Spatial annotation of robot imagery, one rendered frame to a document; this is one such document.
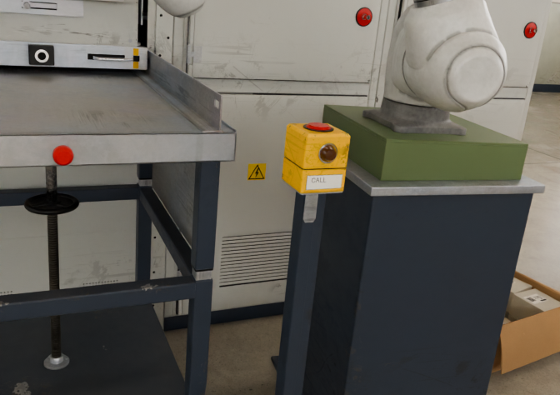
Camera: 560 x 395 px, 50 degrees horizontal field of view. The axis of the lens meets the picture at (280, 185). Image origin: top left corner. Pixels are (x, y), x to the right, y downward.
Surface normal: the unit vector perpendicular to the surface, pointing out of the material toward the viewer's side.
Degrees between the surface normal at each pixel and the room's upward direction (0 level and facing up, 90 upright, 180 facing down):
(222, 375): 0
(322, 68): 90
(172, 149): 90
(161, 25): 90
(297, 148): 90
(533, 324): 68
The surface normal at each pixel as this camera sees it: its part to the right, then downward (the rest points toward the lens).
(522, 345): 0.52, 0.03
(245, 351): 0.09, -0.95
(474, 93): 0.10, 0.34
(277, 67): 0.40, 0.32
